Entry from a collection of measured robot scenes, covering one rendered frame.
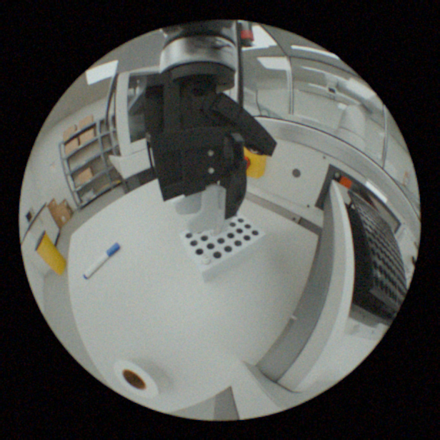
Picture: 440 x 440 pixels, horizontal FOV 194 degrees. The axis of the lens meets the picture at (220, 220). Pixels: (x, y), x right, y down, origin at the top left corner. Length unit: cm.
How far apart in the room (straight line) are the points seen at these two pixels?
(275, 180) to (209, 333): 34
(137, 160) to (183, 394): 73
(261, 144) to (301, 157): 16
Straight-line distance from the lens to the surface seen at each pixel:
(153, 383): 20
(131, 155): 63
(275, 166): 32
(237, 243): 21
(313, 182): 31
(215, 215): 15
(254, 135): 15
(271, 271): 23
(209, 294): 20
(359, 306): 16
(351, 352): 22
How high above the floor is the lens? 95
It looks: 42 degrees down
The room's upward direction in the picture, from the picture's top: straight up
